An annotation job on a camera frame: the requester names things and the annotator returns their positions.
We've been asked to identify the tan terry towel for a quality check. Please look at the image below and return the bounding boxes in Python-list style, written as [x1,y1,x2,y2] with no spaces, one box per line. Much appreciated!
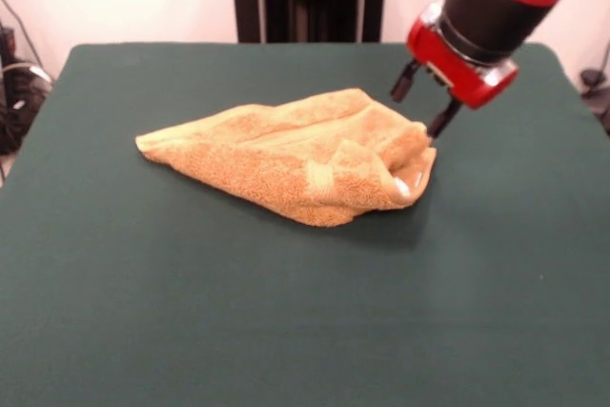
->
[134,87,437,228]

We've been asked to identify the black stand base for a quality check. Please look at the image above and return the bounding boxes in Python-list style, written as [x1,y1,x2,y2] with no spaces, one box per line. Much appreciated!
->
[579,68,610,136]

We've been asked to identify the black cable bundle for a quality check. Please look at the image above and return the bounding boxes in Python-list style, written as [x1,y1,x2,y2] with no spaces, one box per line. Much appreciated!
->
[0,0,53,155]

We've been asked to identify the dark green table cloth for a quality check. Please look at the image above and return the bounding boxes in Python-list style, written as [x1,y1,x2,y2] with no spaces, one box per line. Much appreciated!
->
[0,42,610,407]

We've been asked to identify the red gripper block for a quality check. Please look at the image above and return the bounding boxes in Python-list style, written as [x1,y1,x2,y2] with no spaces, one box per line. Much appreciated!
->
[390,10,520,138]

